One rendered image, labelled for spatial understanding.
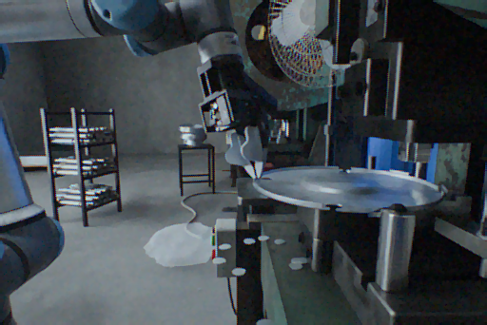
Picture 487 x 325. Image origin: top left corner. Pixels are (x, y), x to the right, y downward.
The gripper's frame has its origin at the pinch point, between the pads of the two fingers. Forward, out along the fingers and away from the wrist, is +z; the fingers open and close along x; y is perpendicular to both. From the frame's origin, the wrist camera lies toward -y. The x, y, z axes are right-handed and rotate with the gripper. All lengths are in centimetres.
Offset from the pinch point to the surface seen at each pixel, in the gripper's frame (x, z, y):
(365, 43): 20.7, -15.7, -9.3
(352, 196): 16.2, 7.0, 0.9
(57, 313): -131, 39, 6
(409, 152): 22.1, 3.2, -11.2
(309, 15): -12, -55, -68
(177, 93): -494, -231, -390
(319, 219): 10.5, 9.7, 1.6
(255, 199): 6.3, 3.9, 10.0
